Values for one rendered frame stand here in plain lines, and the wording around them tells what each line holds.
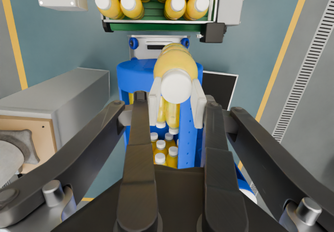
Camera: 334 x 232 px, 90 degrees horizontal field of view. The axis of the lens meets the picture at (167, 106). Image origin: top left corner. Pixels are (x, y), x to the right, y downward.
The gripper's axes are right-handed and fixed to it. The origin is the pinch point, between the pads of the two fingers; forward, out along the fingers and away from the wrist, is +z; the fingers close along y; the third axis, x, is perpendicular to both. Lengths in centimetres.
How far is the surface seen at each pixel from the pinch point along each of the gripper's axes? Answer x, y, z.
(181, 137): -24.0, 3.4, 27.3
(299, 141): -113, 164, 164
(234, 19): 12, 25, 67
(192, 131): -23.4, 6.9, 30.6
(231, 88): -41, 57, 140
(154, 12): 13, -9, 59
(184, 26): 9, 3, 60
